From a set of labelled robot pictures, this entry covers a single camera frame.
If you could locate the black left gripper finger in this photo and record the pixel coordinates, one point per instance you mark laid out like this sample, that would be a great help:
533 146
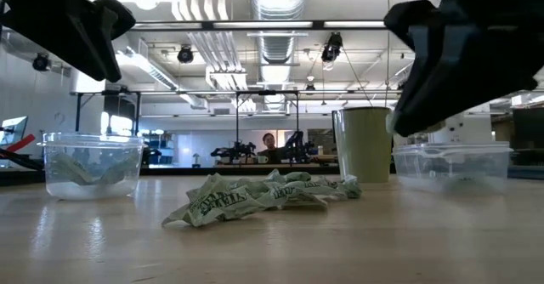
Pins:
72 33

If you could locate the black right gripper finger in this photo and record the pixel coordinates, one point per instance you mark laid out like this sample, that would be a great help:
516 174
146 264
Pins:
450 71

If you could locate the black background robot arm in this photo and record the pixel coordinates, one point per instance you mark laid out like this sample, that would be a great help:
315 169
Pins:
234 151
297 144

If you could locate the black round ceiling fixture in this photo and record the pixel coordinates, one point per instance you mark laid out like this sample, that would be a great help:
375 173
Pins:
41 62
185 55
331 48

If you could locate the white column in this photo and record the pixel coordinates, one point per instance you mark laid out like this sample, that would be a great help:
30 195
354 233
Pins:
450 128

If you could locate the rectangular clear plastic container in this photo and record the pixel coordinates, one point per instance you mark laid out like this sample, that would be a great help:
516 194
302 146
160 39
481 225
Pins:
452 165

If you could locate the computer monitor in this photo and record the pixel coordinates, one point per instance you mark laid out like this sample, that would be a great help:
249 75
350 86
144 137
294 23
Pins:
13 130

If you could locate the pale green mug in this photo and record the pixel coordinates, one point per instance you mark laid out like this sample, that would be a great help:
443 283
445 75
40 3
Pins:
363 148

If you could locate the round clear plastic container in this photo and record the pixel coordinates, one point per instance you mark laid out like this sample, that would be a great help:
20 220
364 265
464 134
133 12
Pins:
91 148

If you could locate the red bar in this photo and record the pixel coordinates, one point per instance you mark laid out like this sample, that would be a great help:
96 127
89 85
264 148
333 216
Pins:
21 143

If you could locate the person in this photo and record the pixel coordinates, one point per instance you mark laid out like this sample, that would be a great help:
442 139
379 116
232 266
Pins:
268 145

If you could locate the white cup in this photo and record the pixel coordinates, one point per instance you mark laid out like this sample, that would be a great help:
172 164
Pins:
263 159

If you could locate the black background rig frame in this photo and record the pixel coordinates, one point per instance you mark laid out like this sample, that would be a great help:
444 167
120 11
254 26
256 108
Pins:
237 118
78 109

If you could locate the silver ventilation duct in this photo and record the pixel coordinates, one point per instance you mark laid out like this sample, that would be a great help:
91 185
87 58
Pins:
278 20

